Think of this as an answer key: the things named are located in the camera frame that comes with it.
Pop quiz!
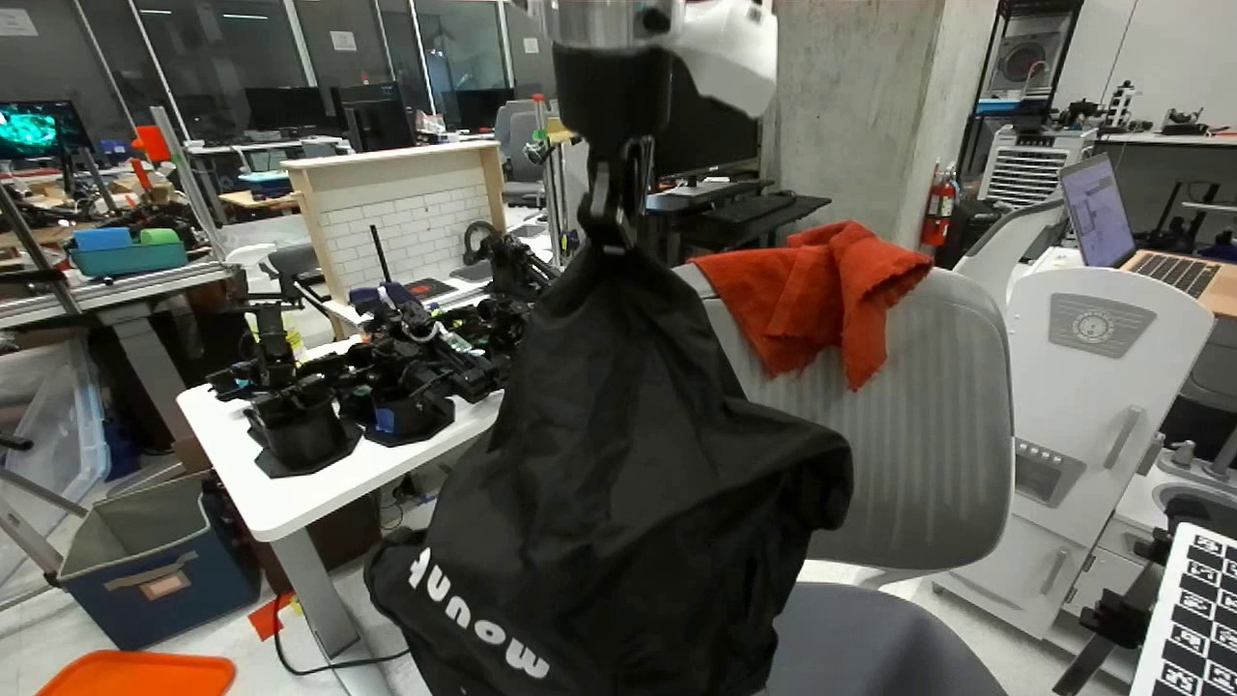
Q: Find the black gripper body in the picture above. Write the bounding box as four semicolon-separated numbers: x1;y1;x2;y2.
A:
552;42;680;171

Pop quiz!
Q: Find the orange towel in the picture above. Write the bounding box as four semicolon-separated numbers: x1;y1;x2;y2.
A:
691;220;934;393

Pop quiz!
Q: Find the black fabric bag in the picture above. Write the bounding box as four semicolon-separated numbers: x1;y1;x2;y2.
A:
362;229;856;696

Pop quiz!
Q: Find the black computer monitor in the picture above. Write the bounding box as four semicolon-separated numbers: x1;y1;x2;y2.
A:
667;110;766;186

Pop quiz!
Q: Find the black keyboard desk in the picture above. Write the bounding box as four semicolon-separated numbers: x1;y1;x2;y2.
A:
633;179;833;271

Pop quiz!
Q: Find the black mechanical device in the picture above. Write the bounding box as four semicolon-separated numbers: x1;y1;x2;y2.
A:
458;220;563;390

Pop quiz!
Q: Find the white pegboard panel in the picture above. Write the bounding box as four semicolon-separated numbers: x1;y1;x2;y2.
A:
283;140;510;307

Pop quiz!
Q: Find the black equipment pile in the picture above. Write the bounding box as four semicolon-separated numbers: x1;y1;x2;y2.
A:
338;224;462;448

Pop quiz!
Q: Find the red fire extinguisher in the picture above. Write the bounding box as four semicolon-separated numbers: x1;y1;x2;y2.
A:
914;163;961;252

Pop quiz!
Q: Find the grey office chair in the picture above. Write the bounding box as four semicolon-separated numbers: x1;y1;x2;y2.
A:
672;262;1016;696

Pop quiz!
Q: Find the white desk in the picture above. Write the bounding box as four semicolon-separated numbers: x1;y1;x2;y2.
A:
172;252;573;662

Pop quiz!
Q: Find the silver laptop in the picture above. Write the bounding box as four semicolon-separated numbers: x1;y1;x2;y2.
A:
1055;152;1237;300

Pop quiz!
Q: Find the blue teal box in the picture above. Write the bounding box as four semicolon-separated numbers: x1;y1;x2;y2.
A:
70;224;189;280

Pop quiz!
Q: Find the grey desk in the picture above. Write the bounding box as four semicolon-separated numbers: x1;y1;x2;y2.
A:
0;256;247;457

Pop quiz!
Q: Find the white machine housing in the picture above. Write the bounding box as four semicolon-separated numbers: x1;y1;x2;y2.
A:
931;248;1218;640

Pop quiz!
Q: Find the orange floor marker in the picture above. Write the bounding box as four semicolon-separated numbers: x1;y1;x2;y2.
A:
247;591;302;646

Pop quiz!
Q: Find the monitor with teal screen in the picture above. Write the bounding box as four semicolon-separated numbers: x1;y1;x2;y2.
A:
0;101;70;164

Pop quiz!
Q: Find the blue storage bin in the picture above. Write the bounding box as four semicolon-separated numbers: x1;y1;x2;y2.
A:
55;474;261;654

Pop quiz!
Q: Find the orange plastic lid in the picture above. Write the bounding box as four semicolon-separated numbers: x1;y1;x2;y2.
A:
34;649;238;696

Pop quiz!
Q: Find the black white calibration checkerboard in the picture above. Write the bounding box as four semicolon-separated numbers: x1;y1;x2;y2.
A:
1127;518;1237;696

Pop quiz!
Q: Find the black camera rig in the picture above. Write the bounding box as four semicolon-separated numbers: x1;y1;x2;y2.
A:
242;380;362;478

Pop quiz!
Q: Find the black floor cable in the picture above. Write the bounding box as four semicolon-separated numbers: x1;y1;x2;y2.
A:
265;591;418;680

